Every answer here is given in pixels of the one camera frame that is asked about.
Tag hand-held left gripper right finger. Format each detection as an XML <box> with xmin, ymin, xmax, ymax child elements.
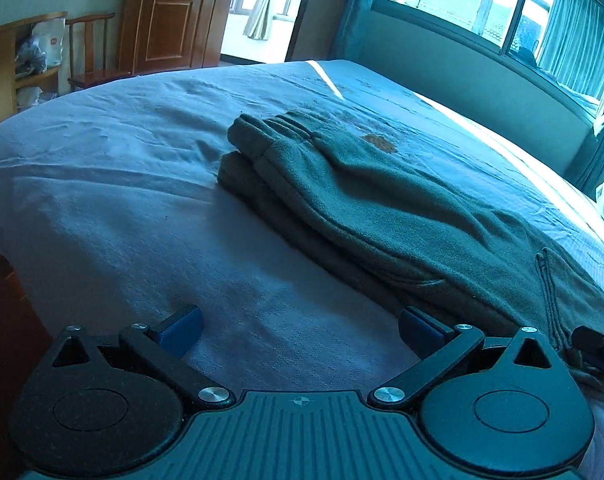
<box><xmin>367</xmin><ymin>306</ymin><xmax>559</xmax><ymax>407</ymax></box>

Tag grey fleece pants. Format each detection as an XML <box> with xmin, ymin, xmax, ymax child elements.
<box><xmin>217</xmin><ymin>109</ymin><xmax>604</xmax><ymax>391</ymax></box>

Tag brown wooden door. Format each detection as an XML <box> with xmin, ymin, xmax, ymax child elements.
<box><xmin>116</xmin><ymin>0</ymin><xmax>243</xmax><ymax>76</ymax></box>

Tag teal curtain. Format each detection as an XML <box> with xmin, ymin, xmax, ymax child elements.
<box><xmin>339</xmin><ymin>0</ymin><xmax>397</xmax><ymax>61</ymax></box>
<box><xmin>537</xmin><ymin>0</ymin><xmax>604</xmax><ymax>201</ymax></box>

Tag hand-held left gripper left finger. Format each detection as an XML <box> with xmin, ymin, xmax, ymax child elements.
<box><xmin>50</xmin><ymin>305</ymin><xmax>236</xmax><ymax>407</ymax></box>

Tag grey plastic bag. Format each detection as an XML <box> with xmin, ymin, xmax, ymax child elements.
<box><xmin>14</xmin><ymin>35</ymin><xmax>50</xmax><ymax>76</ymax></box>

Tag white plastic bag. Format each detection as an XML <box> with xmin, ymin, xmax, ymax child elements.
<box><xmin>32</xmin><ymin>17</ymin><xmax>66</xmax><ymax>68</ymax></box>

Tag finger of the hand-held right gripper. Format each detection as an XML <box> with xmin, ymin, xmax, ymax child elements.
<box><xmin>572</xmin><ymin>326</ymin><xmax>604</xmax><ymax>376</ymax></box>

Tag white curtain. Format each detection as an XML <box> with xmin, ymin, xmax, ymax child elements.
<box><xmin>243</xmin><ymin>0</ymin><xmax>287</xmax><ymax>41</ymax></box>

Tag wooden chair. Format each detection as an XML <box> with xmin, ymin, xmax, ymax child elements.
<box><xmin>66</xmin><ymin>12</ymin><xmax>132</xmax><ymax>92</ymax></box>

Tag bed with light floral sheet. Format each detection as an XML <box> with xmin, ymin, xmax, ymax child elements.
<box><xmin>0</xmin><ymin>59</ymin><xmax>604</xmax><ymax>441</ymax></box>

